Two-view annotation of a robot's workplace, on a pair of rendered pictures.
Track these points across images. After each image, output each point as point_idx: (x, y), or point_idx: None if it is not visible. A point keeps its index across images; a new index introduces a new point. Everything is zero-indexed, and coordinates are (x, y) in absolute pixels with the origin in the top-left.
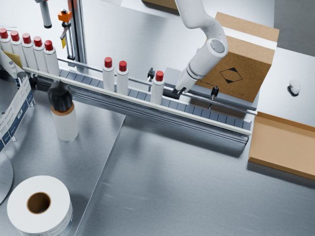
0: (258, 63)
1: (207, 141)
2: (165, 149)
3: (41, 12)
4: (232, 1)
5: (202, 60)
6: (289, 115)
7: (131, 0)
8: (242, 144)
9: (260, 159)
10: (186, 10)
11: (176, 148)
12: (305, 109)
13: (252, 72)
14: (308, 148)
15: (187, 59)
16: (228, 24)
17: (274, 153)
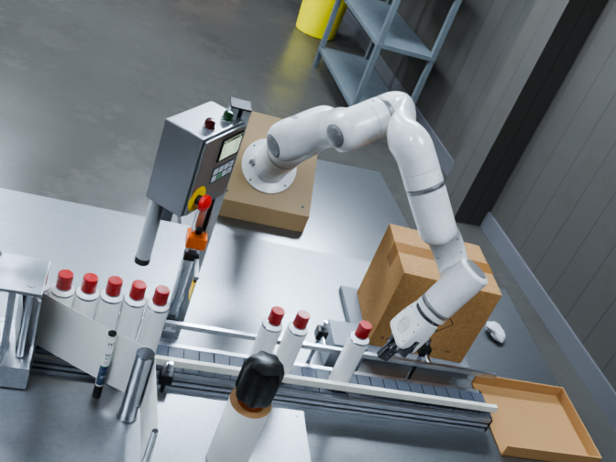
0: (482, 296)
1: (433, 434)
2: (383, 461)
3: (43, 243)
4: (346, 211)
5: (457, 292)
6: (511, 375)
7: (194, 214)
8: (480, 432)
9: (522, 447)
10: (436, 217)
11: (396, 456)
12: (523, 363)
13: (471, 311)
14: (560, 421)
15: (333, 305)
16: (415, 241)
17: (526, 436)
